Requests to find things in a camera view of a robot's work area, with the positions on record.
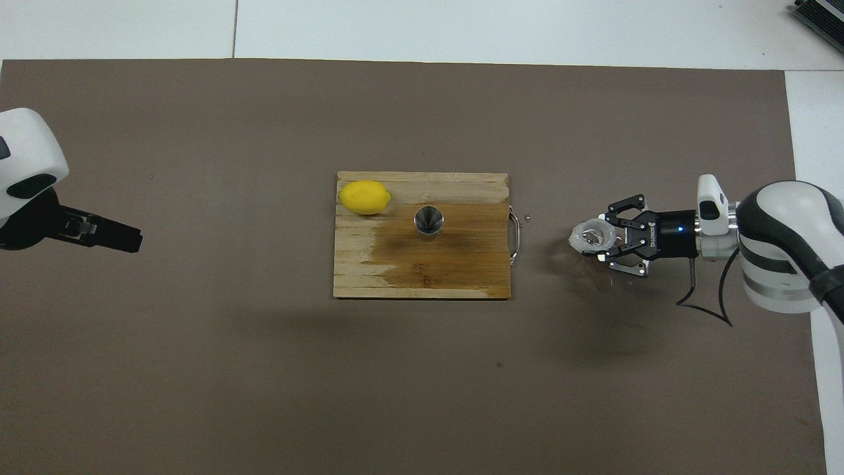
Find brown paper table mat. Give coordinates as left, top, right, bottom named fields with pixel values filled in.
left=0, top=58, right=828, bottom=475

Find clear plastic cup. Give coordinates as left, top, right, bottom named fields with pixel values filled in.
left=570, top=219, right=620, bottom=257

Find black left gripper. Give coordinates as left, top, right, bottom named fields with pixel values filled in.
left=0, top=188, right=144, bottom=255

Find steel double jigger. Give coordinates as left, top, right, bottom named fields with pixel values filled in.
left=413, top=205, right=444, bottom=242

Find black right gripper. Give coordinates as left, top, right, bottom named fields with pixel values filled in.
left=595, top=193, right=700, bottom=278

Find grey ribbed device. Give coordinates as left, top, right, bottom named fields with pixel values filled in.
left=791, top=0, right=844, bottom=37

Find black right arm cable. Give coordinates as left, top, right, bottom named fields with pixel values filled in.
left=677, top=254, right=743, bottom=328

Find yellow lemon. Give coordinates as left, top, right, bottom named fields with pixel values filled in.
left=338, top=179, right=392, bottom=216

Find wooden cutting board, metal handle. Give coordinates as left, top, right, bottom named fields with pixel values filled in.
left=333, top=172, right=523, bottom=301

